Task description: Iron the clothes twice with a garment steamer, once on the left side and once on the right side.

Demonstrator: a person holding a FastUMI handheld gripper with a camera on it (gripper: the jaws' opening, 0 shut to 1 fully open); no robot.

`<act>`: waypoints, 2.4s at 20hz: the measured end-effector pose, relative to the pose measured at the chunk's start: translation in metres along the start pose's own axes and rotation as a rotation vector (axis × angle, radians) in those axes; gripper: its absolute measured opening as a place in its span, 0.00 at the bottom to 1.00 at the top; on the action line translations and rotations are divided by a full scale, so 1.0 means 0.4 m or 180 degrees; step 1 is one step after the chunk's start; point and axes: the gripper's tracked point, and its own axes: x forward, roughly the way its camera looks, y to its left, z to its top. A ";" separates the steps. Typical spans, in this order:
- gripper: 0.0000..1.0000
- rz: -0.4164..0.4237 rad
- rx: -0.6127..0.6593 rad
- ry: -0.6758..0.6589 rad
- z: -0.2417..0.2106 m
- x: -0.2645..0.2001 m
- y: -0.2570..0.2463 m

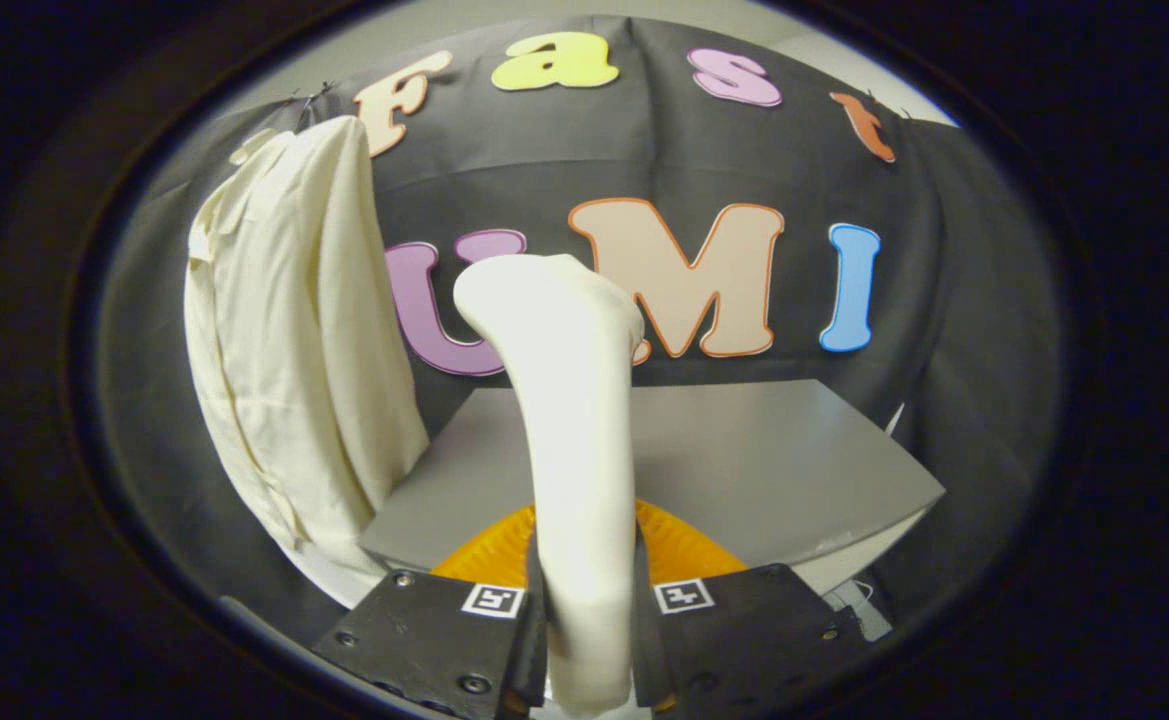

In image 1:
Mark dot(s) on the grey top white cabinet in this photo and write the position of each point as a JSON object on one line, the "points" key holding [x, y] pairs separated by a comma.
{"points": [[744, 460]]}

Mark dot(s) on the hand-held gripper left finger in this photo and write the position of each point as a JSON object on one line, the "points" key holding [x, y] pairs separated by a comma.
{"points": [[434, 640]]}

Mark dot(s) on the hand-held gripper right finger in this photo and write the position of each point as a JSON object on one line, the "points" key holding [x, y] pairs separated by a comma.
{"points": [[744, 630]]}

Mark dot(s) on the cream button shirt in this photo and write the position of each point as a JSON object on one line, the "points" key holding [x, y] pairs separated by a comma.
{"points": [[294, 350]]}

